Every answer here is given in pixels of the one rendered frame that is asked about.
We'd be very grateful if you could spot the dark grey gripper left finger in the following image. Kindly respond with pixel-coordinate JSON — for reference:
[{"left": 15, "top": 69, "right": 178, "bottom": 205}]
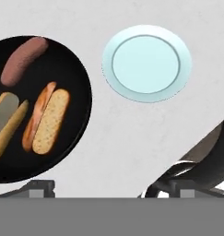
[{"left": 0, "top": 180, "right": 56, "bottom": 199}]

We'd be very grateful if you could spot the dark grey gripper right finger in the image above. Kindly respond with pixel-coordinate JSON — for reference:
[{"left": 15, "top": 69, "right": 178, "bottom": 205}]
[{"left": 168, "top": 179, "right": 224, "bottom": 199}]

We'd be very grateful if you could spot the split tan hot dog bun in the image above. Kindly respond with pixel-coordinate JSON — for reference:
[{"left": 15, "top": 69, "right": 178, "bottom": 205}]
[
  {"left": 0, "top": 91, "right": 30, "bottom": 164},
  {"left": 21, "top": 81, "right": 71, "bottom": 156}
]

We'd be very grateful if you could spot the black round bowl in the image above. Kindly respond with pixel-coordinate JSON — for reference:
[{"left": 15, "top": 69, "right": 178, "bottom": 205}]
[{"left": 0, "top": 35, "right": 93, "bottom": 184}]

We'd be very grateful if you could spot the light blue round plate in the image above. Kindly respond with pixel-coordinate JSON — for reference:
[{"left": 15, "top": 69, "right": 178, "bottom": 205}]
[{"left": 101, "top": 24, "right": 193, "bottom": 104}]

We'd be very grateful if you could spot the reddish brown sausage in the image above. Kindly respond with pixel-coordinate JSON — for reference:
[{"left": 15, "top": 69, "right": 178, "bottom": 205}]
[{"left": 0, "top": 36, "right": 50, "bottom": 88}]

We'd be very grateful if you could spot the dark grey curved metal object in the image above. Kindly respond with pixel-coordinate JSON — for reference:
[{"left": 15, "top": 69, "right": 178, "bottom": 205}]
[{"left": 137, "top": 114, "right": 224, "bottom": 199}]

